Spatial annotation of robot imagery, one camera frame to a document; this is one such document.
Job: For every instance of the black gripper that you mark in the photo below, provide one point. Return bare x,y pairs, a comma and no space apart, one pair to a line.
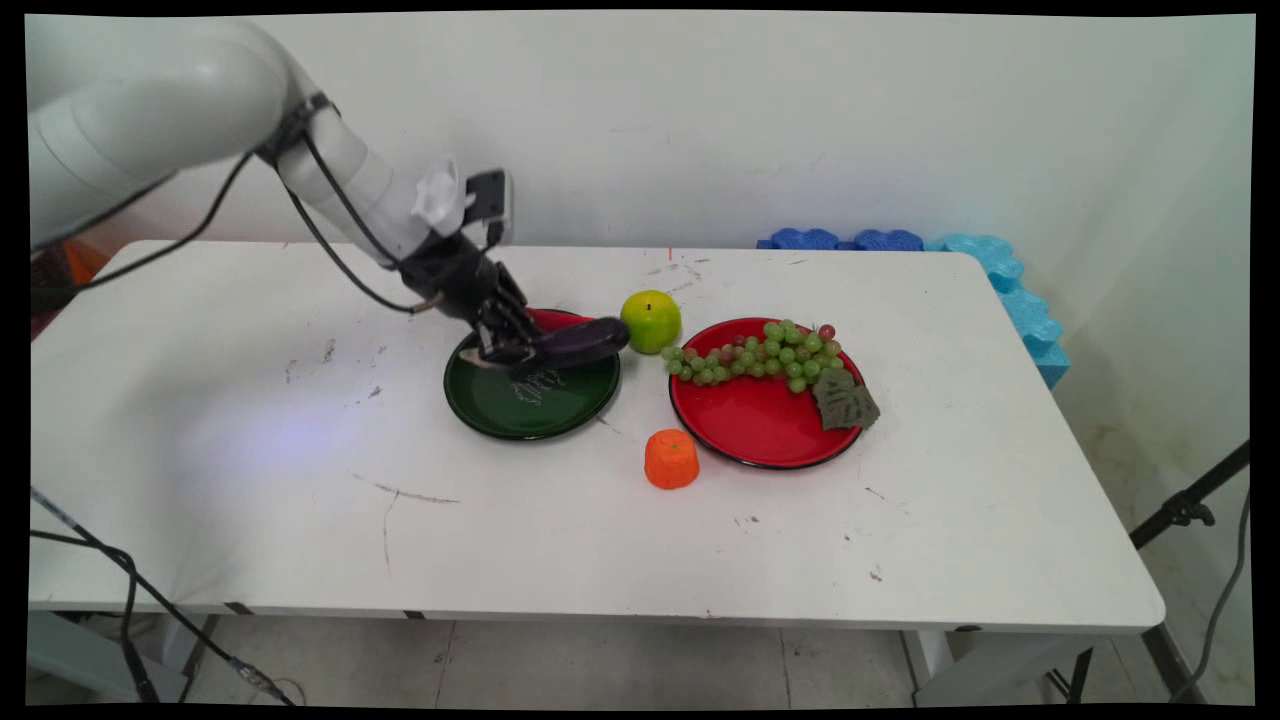
455,275

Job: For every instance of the purple toy eggplant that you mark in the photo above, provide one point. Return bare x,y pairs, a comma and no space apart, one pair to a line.
575,345

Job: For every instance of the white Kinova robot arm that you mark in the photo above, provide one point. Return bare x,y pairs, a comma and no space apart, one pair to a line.
150,110

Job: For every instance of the red toy fruit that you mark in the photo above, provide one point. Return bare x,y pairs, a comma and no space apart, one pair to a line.
560,318

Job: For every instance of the dark green plate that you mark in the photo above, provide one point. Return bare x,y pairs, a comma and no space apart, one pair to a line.
530,400

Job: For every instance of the green toy apple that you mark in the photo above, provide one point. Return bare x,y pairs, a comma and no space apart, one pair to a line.
650,320

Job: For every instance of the orange toy carrot piece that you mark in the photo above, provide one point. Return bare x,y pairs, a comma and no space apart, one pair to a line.
672,460

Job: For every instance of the green toy grape bunch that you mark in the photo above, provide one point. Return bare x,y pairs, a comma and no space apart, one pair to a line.
760,355

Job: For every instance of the red round plate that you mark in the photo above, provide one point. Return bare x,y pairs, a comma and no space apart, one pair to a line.
750,425

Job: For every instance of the green fabric grape leaf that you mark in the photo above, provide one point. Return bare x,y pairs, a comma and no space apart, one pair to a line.
843,400

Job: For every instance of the orange object behind table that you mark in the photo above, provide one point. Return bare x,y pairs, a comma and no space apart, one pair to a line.
85,262

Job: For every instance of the light blue foam mat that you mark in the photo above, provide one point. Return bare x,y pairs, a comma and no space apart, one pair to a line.
1020,300

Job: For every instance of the black tripod stand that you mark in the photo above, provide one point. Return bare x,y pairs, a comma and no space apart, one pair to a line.
1185,505

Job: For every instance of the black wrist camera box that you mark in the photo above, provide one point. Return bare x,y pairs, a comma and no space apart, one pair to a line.
488,205

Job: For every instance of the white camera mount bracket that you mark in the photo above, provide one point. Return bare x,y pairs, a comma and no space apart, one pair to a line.
440,195

